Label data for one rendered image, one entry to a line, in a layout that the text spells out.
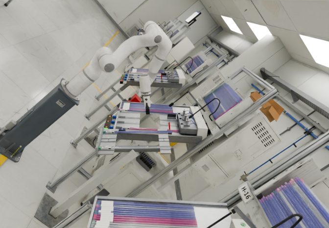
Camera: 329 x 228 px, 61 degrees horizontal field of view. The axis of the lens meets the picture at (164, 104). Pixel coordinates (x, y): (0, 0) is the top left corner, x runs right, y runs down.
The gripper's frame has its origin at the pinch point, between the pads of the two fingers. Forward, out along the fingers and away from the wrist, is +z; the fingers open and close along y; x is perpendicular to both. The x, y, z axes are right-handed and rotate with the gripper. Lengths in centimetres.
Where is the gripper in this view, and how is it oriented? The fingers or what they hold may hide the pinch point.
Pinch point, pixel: (147, 111)
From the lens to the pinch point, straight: 235.9
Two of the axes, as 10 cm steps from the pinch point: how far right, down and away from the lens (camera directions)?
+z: 0.7, 9.3, 3.6
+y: -0.5, -3.5, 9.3
